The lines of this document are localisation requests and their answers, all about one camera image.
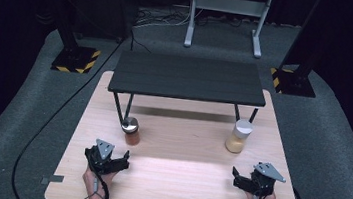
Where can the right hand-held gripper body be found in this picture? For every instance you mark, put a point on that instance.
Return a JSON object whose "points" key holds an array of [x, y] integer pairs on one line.
{"points": [[264, 181]]}

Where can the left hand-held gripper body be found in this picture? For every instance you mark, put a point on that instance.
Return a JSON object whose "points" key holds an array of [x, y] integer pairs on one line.
{"points": [[101, 158]]}

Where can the orange spice jar silver lid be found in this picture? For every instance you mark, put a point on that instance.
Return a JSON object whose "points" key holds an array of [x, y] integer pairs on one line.
{"points": [[131, 131]]}

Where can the yellow spice jar white lid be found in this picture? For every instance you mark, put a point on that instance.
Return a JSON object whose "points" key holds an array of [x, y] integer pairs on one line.
{"points": [[238, 138]]}

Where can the person's left hand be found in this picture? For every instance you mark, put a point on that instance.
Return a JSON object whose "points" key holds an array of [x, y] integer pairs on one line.
{"points": [[97, 184]]}

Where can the small black folding table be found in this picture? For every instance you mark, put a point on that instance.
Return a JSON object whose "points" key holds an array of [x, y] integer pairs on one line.
{"points": [[187, 77]]}

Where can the black stand yellow-striped base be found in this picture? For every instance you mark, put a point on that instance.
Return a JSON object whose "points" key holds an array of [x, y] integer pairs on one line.
{"points": [[75, 59], [295, 83]]}

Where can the grey metal stand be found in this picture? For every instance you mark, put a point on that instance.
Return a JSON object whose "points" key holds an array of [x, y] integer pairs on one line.
{"points": [[230, 5]]}

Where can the grey table edge bracket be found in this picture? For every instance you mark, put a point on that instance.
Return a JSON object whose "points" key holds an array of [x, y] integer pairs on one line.
{"points": [[53, 179]]}

